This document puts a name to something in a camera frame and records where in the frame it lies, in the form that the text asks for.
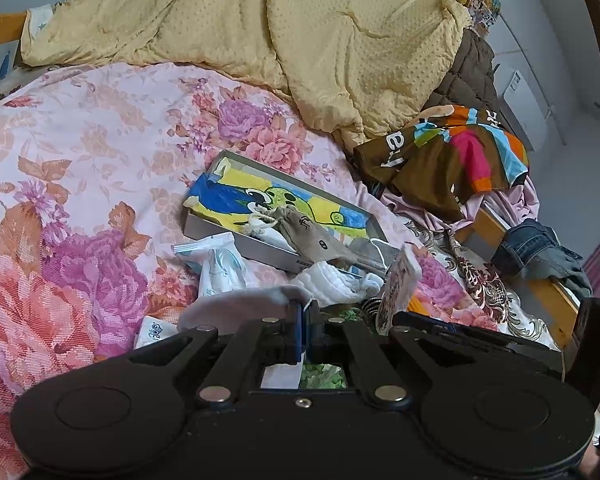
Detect beige drawstring pouch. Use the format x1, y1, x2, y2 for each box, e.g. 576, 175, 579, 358
272, 206, 358, 266

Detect right human hand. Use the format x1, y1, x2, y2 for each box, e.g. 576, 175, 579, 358
579, 444, 600, 480

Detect yellow dotted quilt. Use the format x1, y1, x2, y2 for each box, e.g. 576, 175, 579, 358
21, 0, 470, 148

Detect white air conditioner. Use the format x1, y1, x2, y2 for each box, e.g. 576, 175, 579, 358
494, 65, 548, 152

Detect white blue tissue pack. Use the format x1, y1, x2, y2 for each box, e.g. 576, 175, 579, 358
172, 232, 259, 297

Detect pink floral bed cover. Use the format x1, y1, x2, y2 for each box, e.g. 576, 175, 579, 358
0, 64, 414, 479

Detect colourful cartoon pillow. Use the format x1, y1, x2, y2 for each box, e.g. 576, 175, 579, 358
457, 0, 502, 39

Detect lilac cloth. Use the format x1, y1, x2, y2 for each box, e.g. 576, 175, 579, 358
379, 173, 541, 233

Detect white knitted sock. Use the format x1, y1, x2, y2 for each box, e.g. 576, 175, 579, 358
290, 261, 384, 309

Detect brown colourful striped garment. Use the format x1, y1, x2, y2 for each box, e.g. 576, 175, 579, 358
352, 105, 529, 222

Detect grey tray with cartoon cloth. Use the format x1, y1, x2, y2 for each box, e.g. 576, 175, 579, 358
183, 151, 398, 275

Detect brown quilted jacket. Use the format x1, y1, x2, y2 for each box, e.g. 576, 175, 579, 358
424, 29, 498, 113

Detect orange white carton box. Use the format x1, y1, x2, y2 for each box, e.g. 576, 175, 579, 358
376, 244, 422, 336

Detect maroon gold patterned blanket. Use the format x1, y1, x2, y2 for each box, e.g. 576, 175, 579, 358
404, 220, 558, 350

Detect grey sock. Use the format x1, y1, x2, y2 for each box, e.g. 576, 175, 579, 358
178, 285, 313, 335

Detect blue denim jeans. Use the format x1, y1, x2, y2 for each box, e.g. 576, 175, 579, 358
491, 219, 593, 299

